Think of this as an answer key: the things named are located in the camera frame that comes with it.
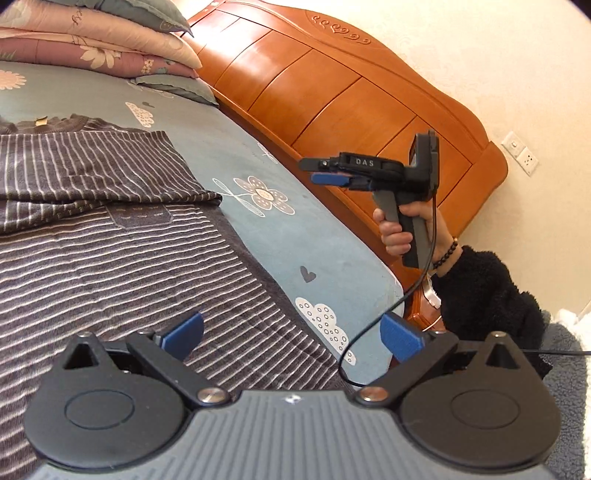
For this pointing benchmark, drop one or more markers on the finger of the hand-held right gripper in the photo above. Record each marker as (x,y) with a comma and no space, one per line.
(330,179)
(318,164)

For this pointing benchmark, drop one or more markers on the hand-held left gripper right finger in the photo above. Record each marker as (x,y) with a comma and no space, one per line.
(401,334)

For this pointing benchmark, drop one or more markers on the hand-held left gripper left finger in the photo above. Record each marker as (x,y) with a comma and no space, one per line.
(184,334)

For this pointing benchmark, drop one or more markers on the grey striped sweater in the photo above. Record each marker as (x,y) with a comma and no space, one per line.
(138,267)

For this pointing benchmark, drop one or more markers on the person's right forearm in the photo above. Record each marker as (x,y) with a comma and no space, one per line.
(485,295)

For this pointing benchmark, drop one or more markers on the person's right hand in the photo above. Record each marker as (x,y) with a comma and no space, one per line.
(395,240)

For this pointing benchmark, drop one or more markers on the wooden nightstand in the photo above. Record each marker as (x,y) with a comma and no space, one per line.
(418,314)

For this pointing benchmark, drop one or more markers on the wooden headboard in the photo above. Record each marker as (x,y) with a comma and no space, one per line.
(323,92)

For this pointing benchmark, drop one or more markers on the flat teal pillow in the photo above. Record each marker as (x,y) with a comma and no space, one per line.
(175,87)

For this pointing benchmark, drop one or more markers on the grey fleece garment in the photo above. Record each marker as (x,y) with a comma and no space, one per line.
(568,392)

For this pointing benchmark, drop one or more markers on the plump teal floral pillow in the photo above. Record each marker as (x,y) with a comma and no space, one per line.
(138,11)

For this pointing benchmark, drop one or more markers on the pink floral folded quilt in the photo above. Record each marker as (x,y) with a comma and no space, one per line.
(92,50)

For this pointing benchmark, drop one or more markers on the white wall switch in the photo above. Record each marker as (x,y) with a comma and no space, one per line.
(513,144)

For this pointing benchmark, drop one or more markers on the white wall socket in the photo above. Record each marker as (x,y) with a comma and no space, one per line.
(527,161)

